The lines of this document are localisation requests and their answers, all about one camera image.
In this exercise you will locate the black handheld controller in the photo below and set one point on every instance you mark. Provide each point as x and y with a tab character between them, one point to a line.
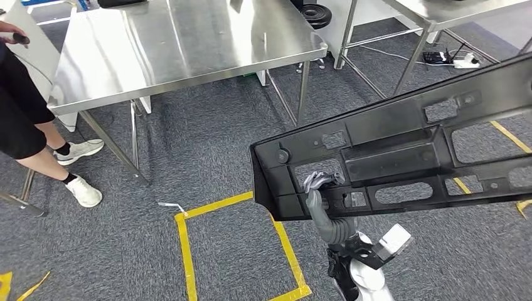
21	39

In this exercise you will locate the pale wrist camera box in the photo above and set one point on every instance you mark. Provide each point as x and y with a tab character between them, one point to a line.
392	243

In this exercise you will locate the stainless steel workbench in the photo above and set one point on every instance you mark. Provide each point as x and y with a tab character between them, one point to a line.
187	41

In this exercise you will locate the white tape scrap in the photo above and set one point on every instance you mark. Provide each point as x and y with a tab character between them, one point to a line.
170	204

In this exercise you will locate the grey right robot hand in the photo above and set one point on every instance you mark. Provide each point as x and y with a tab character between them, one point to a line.
316	207

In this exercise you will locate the person's hand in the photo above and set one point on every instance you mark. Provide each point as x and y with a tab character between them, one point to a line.
7	31

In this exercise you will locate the black round base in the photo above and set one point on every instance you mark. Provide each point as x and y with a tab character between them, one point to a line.
316	15

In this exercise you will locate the black power adapter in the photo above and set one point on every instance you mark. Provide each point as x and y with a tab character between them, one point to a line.
434	57

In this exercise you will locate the white cabinet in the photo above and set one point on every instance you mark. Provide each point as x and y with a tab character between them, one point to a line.
41	50

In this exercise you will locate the yellow floor tape square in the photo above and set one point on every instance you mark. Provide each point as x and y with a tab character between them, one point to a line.
186	257
511	137

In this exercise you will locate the white power strip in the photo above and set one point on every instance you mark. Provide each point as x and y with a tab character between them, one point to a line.
465	63

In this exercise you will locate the yellow floor tape strip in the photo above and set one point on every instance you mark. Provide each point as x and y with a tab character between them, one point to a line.
5	286

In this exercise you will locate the stainless steel table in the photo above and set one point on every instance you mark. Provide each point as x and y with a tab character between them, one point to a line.
449	10

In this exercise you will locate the long black plastic part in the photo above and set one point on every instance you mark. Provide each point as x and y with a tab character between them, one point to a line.
395	162

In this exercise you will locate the person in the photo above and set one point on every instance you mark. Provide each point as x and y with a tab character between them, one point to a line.
21	104

